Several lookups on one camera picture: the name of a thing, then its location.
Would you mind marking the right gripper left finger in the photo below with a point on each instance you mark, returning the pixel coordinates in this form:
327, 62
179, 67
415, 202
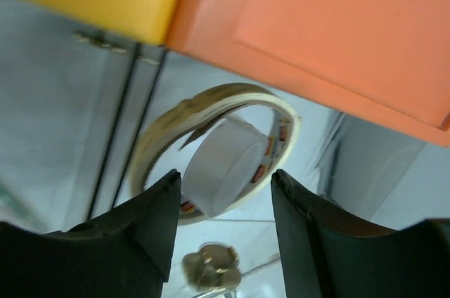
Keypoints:
126, 252

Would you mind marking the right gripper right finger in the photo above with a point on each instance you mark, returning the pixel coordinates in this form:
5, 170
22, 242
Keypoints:
329, 252

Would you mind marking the small clear tape roll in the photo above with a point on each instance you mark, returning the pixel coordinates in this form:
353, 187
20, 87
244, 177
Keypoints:
222, 167

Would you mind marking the orange drawer box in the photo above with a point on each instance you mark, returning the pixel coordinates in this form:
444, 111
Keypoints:
385, 61

